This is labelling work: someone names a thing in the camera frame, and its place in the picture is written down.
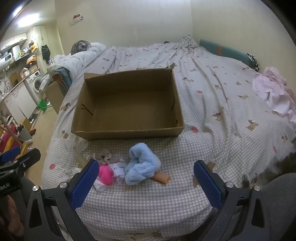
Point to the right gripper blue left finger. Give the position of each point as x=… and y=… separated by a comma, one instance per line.
x=81, y=183

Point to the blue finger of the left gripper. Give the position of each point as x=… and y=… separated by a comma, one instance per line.
x=10, y=154

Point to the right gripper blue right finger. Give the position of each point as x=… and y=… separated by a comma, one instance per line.
x=211, y=184

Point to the pink plush toy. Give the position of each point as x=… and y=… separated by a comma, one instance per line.
x=105, y=174

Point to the beige lace scrunchie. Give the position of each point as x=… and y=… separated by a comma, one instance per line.
x=102, y=157

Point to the white paper label tag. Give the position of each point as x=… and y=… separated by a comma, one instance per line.
x=118, y=176

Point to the beige rubber tube piece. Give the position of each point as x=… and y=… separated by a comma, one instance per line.
x=161, y=177

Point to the light blue fluffy plush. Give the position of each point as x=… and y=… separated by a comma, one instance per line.
x=143, y=164

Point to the brown cardboard box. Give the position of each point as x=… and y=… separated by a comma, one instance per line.
x=55, y=95
x=142, y=103

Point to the person left hand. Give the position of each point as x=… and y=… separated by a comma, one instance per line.
x=9, y=210

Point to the wooden chair red cushion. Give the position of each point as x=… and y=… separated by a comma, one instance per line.
x=15, y=135

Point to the white kitchen cabinet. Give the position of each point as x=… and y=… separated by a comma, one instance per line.
x=18, y=103

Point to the green dustpan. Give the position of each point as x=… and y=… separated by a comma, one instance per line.
x=43, y=106

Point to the white washing machine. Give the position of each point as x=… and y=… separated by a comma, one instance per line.
x=32, y=83

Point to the brown cardboard box beside bed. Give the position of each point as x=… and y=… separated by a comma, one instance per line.
x=55, y=95

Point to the white folded duvet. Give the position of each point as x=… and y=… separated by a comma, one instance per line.
x=77, y=62

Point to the pink crumpled cloth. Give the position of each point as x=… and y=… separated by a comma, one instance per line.
x=272, y=88

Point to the striped grey beanie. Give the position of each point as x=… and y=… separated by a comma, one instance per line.
x=80, y=46

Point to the teal orange pillow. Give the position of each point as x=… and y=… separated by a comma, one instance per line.
x=228, y=52

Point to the red wall hook ornament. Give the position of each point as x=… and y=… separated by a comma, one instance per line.
x=76, y=18

